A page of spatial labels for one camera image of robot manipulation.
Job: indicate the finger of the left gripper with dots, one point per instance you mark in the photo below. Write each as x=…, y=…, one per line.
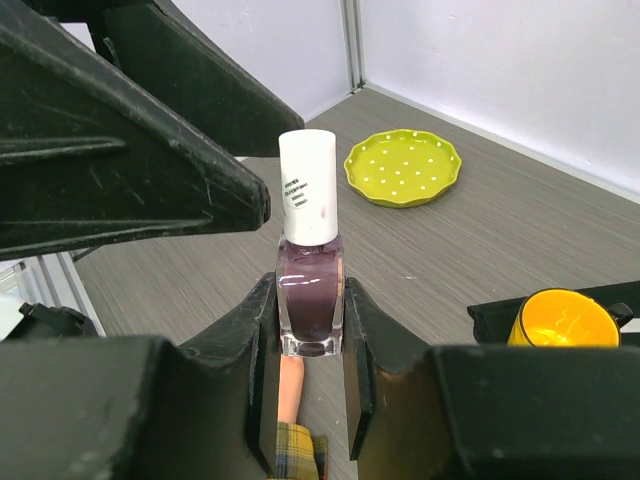
x=159, y=48
x=88, y=157

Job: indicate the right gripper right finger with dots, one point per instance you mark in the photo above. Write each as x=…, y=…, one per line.
x=485, y=410

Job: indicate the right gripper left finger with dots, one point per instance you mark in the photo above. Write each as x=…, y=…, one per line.
x=141, y=407

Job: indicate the white nail polish cap brush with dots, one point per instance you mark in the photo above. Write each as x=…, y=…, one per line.
x=308, y=168

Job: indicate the purple nail polish bottle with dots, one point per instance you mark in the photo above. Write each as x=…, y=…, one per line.
x=310, y=283

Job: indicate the yellow plaid sleeve forearm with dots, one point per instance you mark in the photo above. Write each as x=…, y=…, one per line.
x=299, y=454

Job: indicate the mannequin hand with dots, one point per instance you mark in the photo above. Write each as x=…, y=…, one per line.
x=291, y=382

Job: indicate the black placemat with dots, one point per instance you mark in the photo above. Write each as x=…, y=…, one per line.
x=493, y=321

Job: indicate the yellow cup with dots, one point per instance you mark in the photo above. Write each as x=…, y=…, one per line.
x=563, y=318

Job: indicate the green dotted plate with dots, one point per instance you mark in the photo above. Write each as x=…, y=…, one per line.
x=402, y=168

